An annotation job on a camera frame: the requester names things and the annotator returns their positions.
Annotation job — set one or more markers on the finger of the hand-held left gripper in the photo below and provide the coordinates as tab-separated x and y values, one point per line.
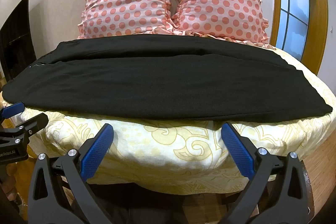
13	109
32	123

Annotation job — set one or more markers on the black pants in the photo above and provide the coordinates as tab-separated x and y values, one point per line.
168	82

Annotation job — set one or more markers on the wooden window frame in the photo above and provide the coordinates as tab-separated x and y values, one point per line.
319	29

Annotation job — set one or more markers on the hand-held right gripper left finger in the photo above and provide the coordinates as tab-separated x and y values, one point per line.
97	151

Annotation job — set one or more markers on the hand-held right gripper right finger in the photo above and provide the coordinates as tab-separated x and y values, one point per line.
236	151

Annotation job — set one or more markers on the glass window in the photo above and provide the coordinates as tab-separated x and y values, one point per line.
294	16

